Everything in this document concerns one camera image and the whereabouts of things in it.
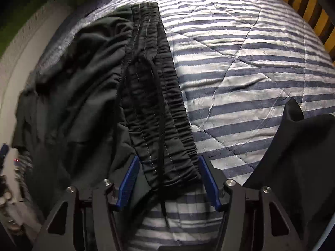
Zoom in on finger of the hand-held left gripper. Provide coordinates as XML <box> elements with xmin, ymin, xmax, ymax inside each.
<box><xmin>0</xmin><ymin>143</ymin><xmax>11</xmax><ymax>168</ymax></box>

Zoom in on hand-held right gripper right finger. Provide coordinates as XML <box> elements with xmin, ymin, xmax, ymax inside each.
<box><xmin>199</xmin><ymin>155</ymin><xmax>305</xmax><ymax>251</ymax></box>

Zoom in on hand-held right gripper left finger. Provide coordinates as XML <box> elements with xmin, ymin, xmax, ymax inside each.
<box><xmin>33</xmin><ymin>155</ymin><xmax>140</xmax><ymax>251</ymax></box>

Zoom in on dark grey pants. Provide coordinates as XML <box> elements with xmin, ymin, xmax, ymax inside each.
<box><xmin>12</xmin><ymin>2</ymin><xmax>203</xmax><ymax>216</ymax></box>

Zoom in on black pants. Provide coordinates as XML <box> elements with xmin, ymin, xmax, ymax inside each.
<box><xmin>246</xmin><ymin>98</ymin><xmax>335</xmax><ymax>251</ymax></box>

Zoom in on blue white striped blanket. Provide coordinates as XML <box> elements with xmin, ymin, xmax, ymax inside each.
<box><xmin>16</xmin><ymin>0</ymin><xmax>335</xmax><ymax>251</ymax></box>

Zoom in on green wall poster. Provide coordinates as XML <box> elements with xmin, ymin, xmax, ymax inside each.
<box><xmin>0</xmin><ymin>0</ymin><xmax>87</xmax><ymax>60</ymax></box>

